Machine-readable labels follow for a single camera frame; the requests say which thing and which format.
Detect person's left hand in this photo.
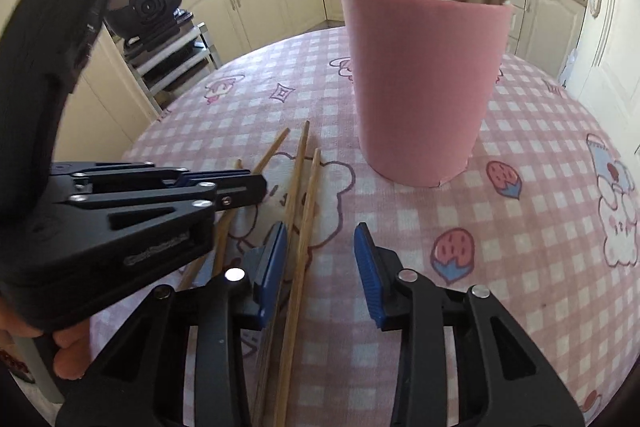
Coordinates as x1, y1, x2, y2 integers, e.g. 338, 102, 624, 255
0, 302, 94, 381

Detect pink cup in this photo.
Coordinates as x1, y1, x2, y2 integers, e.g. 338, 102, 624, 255
339, 0, 513, 188

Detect white door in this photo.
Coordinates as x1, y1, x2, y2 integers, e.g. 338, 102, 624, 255
565, 0, 640, 188

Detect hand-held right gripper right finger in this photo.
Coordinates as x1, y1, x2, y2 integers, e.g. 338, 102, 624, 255
353, 222, 587, 427

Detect metal storage rack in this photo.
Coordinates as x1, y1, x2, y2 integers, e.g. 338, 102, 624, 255
122, 22, 222, 108

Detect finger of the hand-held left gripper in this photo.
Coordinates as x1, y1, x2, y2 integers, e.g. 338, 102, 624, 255
64, 185, 268, 239
50, 161, 267, 194

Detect light wooden chopstick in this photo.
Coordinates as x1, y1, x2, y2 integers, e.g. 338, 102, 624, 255
211, 158, 244, 279
177, 127, 292, 293
274, 148, 322, 427
251, 120, 312, 427

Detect pink checkered tablecloth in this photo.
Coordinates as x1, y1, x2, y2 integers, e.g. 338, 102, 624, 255
90, 27, 640, 427

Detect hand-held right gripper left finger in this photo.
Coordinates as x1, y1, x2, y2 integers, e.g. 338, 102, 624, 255
55, 222, 290, 427

